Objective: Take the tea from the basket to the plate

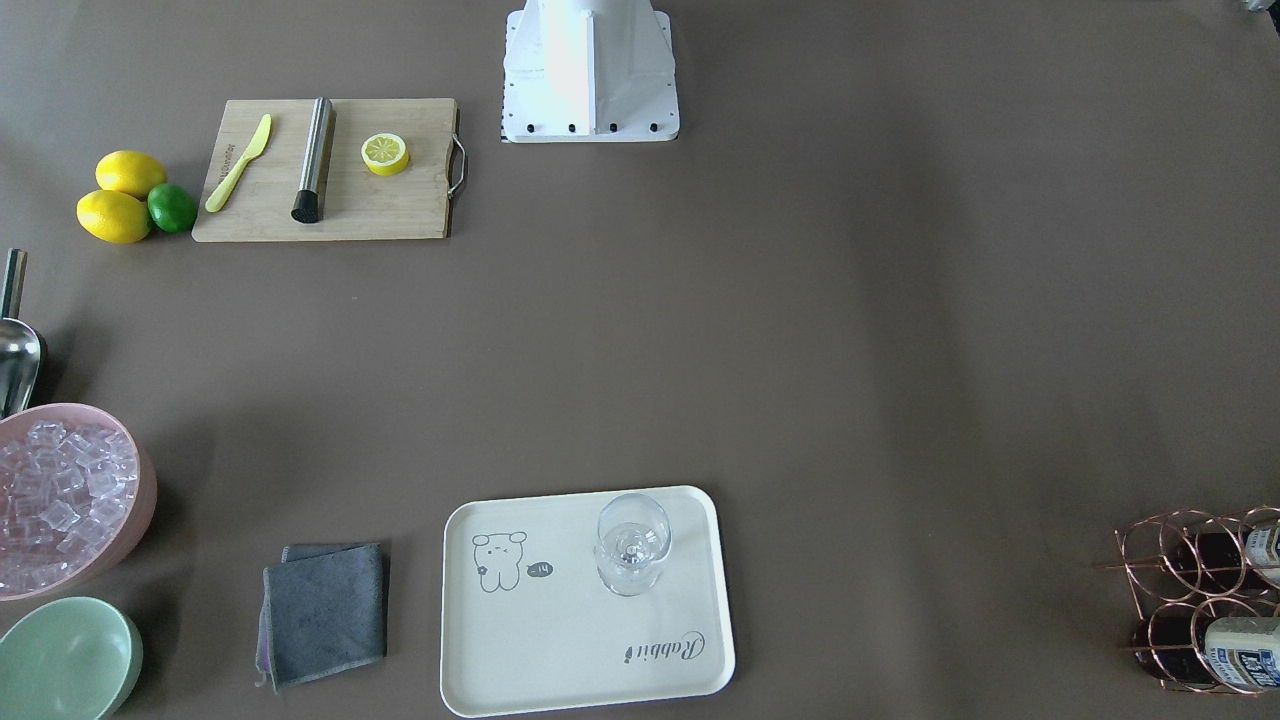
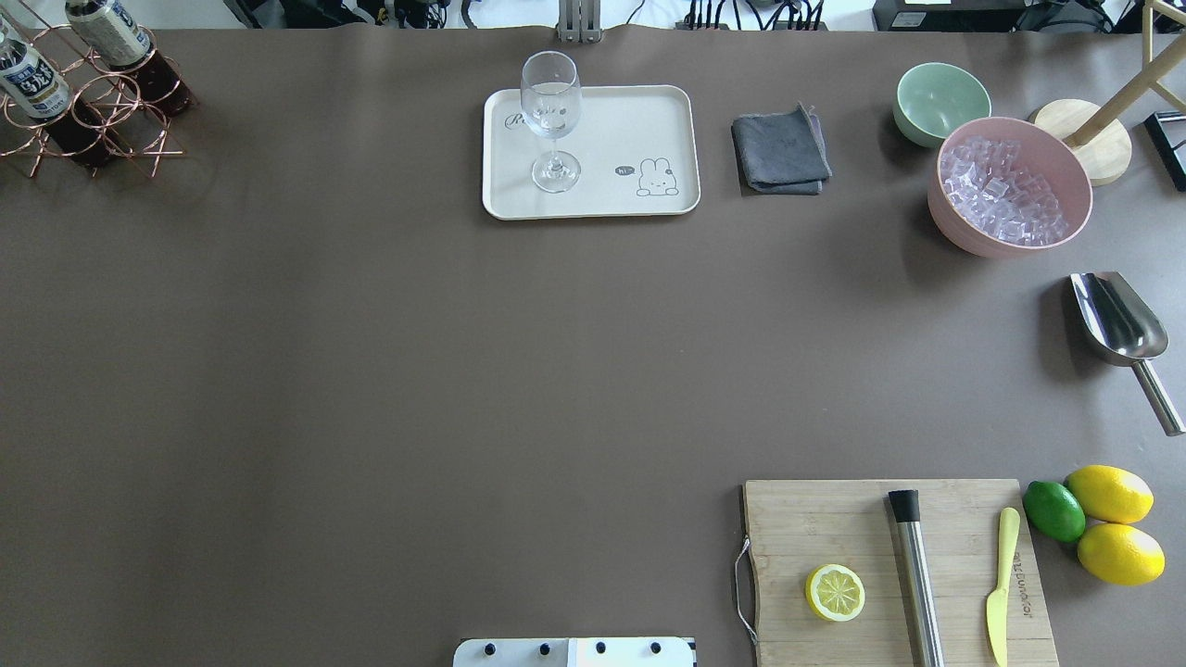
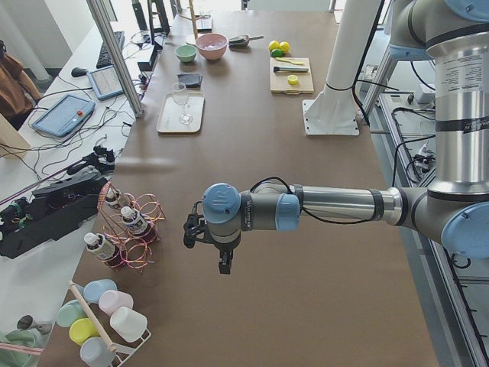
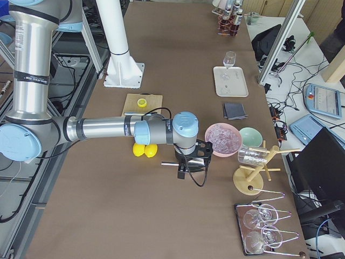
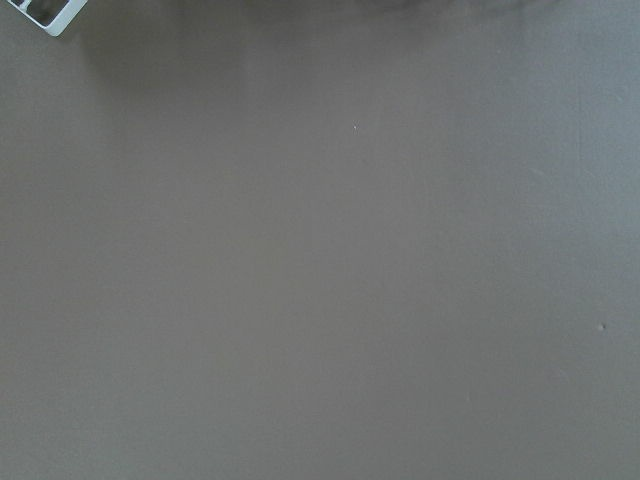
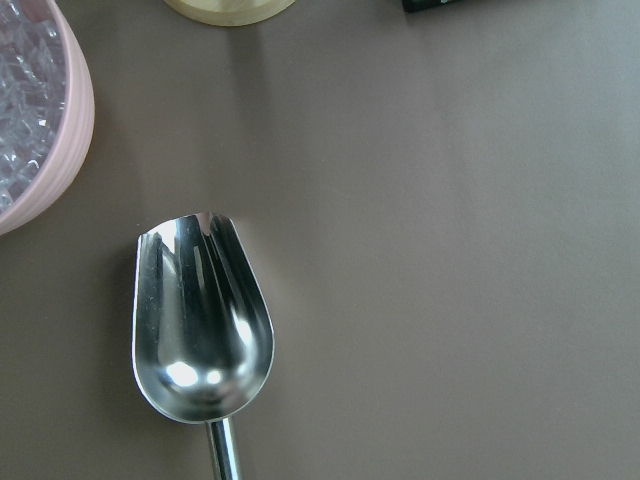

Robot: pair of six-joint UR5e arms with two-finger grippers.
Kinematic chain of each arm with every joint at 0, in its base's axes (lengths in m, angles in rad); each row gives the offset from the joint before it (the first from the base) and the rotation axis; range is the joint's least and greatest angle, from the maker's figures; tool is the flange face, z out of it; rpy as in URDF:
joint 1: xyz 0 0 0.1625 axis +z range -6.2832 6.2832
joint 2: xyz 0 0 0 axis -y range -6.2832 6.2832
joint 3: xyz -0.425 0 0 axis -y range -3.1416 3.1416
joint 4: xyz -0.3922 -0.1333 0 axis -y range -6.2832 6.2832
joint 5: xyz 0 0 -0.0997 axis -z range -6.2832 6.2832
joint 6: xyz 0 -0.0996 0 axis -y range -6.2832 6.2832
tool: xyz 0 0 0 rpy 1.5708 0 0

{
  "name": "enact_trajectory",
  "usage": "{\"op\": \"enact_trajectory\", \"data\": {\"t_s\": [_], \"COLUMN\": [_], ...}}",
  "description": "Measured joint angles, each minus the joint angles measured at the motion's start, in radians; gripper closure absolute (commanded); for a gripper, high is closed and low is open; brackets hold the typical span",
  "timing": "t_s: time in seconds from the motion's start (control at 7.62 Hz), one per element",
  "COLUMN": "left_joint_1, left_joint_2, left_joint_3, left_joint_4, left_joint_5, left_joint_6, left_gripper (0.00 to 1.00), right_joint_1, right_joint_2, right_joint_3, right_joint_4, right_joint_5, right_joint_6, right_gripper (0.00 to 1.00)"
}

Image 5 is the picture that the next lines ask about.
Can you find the white wire cup rack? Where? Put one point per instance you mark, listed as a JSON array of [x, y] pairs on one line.
[[52, 16]]

